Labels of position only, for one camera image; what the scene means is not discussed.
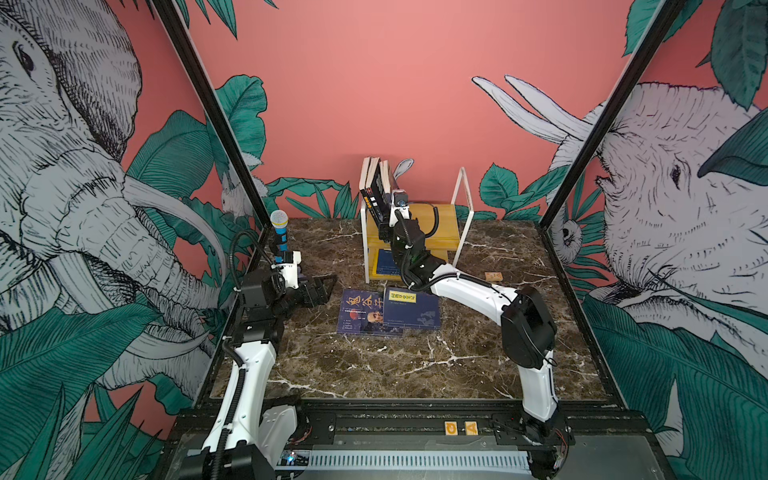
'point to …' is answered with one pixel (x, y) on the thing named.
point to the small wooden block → (493, 276)
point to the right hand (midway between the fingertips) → (387, 200)
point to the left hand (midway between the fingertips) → (323, 275)
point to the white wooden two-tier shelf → (453, 220)
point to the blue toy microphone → (278, 221)
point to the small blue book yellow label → (403, 307)
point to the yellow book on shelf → (374, 245)
